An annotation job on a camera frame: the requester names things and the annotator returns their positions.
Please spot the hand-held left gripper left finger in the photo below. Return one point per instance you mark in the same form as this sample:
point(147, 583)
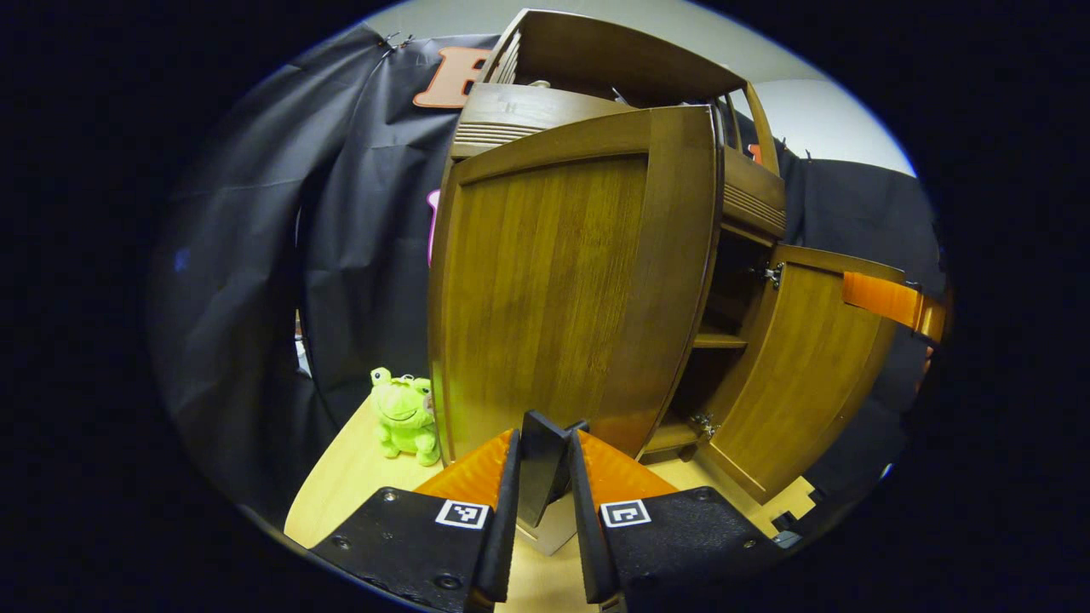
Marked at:
point(507, 528)

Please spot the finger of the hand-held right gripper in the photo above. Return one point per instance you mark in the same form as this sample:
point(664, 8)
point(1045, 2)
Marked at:
point(877, 298)

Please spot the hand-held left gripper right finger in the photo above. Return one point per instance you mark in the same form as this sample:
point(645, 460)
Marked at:
point(583, 528)

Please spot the wooden shoe cabinet door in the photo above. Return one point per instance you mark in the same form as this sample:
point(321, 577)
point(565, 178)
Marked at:
point(553, 298)
point(809, 383)

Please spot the wooden double-door shoe cabinet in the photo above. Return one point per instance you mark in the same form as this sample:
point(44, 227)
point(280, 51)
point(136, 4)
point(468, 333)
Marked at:
point(754, 191)

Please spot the green frog plush toy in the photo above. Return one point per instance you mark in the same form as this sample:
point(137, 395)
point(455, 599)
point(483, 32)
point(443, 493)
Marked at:
point(404, 413)

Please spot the black backdrop cloth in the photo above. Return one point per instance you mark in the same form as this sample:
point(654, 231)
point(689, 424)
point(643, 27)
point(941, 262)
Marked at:
point(238, 255)

